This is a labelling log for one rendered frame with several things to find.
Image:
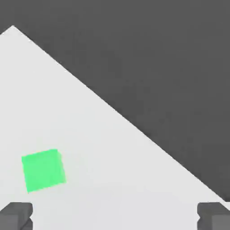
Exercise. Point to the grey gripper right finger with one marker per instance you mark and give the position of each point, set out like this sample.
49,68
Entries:
212,217

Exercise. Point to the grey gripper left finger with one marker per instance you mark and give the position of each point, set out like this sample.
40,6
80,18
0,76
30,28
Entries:
14,215

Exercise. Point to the small green cube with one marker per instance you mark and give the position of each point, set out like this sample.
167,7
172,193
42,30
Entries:
43,170

